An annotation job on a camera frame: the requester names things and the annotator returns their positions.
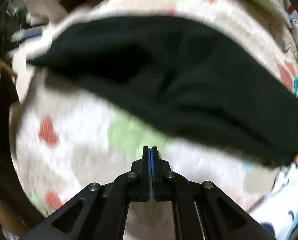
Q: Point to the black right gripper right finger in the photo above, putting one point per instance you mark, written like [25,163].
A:
[201,210]

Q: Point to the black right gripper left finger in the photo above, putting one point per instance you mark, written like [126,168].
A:
[98,211]

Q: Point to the black pants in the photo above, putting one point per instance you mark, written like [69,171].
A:
[182,77]

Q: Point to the patterned heart bedspread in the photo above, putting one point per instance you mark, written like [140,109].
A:
[64,137]

